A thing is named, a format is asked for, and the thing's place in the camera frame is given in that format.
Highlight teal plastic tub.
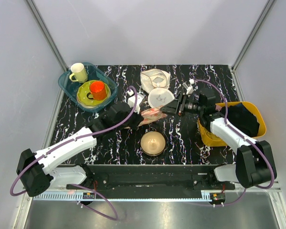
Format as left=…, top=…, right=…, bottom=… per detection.
left=58, top=62, right=118, bottom=113

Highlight yellow plastic basket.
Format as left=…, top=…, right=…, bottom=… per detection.
left=197, top=101, right=266, bottom=147

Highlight green dotted plate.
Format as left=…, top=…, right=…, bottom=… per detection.
left=77, top=80, right=111, bottom=107

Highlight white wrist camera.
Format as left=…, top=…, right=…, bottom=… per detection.
left=127, top=91, right=145, bottom=114
left=183, top=79, right=195, bottom=96

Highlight aluminium frame rail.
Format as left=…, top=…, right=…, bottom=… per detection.
left=24, top=0, right=69, bottom=72

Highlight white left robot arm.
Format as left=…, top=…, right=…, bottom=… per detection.
left=10, top=100, right=143, bottom=197

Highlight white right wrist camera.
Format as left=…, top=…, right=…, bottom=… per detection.
left=183, top=79, right=195, bottom=96

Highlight cream mesh laundry bag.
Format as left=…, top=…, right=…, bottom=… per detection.
left=140, top=68, right=171, bottom=94

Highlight beige bowl with brown rim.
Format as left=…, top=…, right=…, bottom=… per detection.
left=140, top=131, right=166, bottom=156

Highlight pink floral mesh laundry bag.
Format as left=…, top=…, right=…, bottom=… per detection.
left=138, top=106, right=167, bottom=127

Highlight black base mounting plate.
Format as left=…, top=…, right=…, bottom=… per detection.
left=80, top=164, right=235, bottom=191

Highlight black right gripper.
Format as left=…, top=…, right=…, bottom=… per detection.
left=160, top=92, right=204, bottom=118

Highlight orange mug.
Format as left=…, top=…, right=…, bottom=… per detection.
left=87, top=81, right=107, bottom=101

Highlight pale yellow mug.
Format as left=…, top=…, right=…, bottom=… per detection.
left=69, top=62, right=88, bottom=83

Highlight black clothes in basket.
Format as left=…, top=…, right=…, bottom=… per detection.
left=227, top=103, right=260, bottom=137

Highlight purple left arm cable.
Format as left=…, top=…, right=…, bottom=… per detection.
left=10, top=85, right=138, bottom=197

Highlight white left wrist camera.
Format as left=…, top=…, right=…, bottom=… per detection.
left=127, top=91, right=145, bottom=114

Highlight round white mesh laundry bag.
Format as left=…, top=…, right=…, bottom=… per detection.
left=148, top=88, right=175, bottom=108

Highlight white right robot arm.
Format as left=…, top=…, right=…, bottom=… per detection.
left=160, top=88, right=277, bottom=189

